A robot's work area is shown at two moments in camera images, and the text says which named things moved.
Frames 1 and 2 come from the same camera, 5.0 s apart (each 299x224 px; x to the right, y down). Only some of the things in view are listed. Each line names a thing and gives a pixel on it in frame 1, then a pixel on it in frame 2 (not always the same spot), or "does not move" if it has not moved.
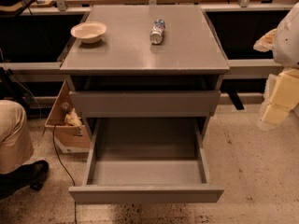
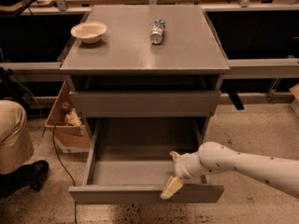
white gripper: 287,42 to 180,168
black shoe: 32,175 does not move
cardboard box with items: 72,133 does not move
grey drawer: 147,161 does not move
